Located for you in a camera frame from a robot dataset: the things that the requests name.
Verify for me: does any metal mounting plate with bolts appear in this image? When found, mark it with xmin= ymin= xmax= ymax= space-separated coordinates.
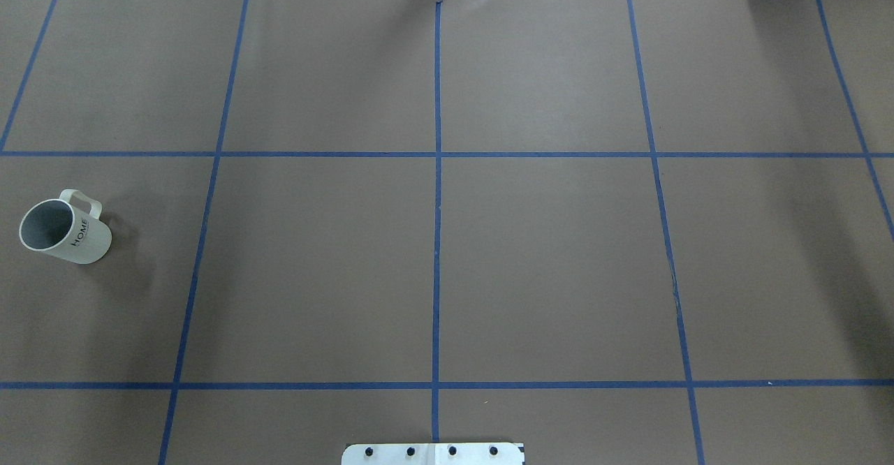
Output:
xmin=341 ymin=442 xmax=526 ymax=464

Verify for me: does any white mug with HOME text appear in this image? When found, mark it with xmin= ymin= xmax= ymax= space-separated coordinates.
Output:
xmin=18 ymin=189 xmax=112 ymax=265

